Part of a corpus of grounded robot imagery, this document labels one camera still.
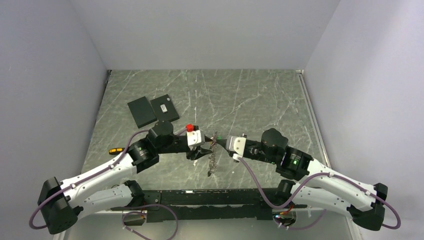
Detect silver keyring chain with keys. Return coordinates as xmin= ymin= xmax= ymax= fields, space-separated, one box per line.
xmin=206 ymin=131 xmax=221 ymax=178

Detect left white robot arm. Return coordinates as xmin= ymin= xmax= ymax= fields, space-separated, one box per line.
xmin=29 ymin=121 xmax=212 ymax=235

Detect black box with label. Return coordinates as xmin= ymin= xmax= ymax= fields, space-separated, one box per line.
xmin=150 ymin=94 xmax=180 ymax=122

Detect black box lid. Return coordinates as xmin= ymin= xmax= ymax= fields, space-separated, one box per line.
xmin=127 ymin=96 xmax=157 ymax=129

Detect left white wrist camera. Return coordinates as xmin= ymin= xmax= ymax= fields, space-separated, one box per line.
xmin=186 ymin=130 xmax=205 ymax=148

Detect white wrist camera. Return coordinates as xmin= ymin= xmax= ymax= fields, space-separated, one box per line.
xmin=225 ymin=135 xmax=247 ymax=163
xmin=186 ymin=130 xmax=205 ymax=148

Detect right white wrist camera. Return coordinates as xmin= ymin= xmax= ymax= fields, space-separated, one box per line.
xmin=225 ymin=135 xmax=247 ymax=163

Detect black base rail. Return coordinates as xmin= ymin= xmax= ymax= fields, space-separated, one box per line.
xmin=110 ymin=187 xmax=307 ymax=223

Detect yellow handled screwdriver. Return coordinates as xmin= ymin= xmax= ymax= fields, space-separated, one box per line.
xmin=108 ymin=147 xmax=125 ymax=156

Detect aluminium frame rail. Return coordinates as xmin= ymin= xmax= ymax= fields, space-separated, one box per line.
xmin=295 ymin=69 xmax=332 ymax=168

